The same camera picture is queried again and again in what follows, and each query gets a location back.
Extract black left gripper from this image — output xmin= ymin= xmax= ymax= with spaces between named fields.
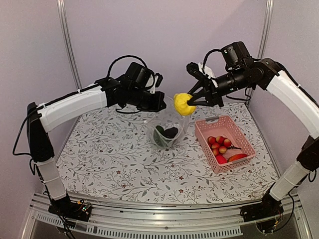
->
xmin=128 ymin=87 xmax=166 ymax=112

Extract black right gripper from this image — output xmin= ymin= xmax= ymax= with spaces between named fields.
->
xmin=186 ymin=66 xmax=250 ymax=107

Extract yellow lemon toy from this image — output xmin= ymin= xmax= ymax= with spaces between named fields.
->
xmin=173 ymin=93 xmax=196 ymax=116

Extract clear zip top bag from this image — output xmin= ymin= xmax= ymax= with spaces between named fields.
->
xmin=147 ymin=96 xmax=190 ymax=148

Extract red strawberry toy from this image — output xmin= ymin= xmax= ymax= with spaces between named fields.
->
xmin=216 ymin=155 xmax=228 ymax=164

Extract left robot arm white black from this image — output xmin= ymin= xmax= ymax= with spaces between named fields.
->
xmin=27 ymin=62 xmax=166 ymax=216

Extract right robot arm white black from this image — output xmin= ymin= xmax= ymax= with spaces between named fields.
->
xmin=186 ymin=41 xmax=319 ymax=217

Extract pink perforated plastic basket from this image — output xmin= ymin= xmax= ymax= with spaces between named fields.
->
xmin=195 ymin=116 xmax=256 ymax=173

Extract red yellow peach toy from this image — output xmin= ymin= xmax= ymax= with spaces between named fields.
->
xmin=207 ymin=136 xmax=216 ymax=145

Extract red yellow apple toy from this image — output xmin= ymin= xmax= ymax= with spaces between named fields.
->
xmin=216 ymin=135 xmax=225 ymax=145

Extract small red peach toy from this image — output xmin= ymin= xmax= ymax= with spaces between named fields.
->
xmin=218 ymin=146 xmax=227 ymax=154

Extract orange red mango toy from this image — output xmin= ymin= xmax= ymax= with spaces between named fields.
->
xmin=228 ymin=153 xmax=248 ymax=162

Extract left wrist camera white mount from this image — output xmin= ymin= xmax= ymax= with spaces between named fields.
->
xmin=146 ymin=73 xmax=163 ymax=94

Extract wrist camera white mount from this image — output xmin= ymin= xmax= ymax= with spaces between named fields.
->
xmin=146 ymin=73 xmax=163 ymax=94
xmin=186 ymin=62 xmax=216 ymax=80

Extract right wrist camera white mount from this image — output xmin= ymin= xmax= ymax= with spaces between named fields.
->
xmin=186 ymin=62 xmax=216 ymax=80

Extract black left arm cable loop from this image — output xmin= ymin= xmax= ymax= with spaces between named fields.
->
xmin=106 ymin=55 xmax=148 ymax=78

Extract right aluminium frame post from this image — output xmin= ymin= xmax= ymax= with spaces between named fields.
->
xmin=257 ymin=0 xmax=274 ymax=59

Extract aluminium frame post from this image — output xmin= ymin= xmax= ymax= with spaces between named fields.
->
xmin=56 ymin=0 xmax=82 ymax=89
xmin=257 ymin=0 xmax=274 ymax=59

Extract left aluminium frame post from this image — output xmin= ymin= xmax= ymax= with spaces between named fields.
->
xmin=56 ymin=0 xmax=82 ymax=89

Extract front aluminium rail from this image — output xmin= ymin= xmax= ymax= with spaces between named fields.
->
xmin=21 ymin=193 xmax=313 ymax=239

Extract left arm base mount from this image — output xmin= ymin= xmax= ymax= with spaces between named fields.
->
xmin=48 ymin=196 xmax=92 ymax=222

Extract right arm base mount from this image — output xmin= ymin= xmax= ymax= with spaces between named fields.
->
xmin=240 ymin=193 xmax=284 ymax=234

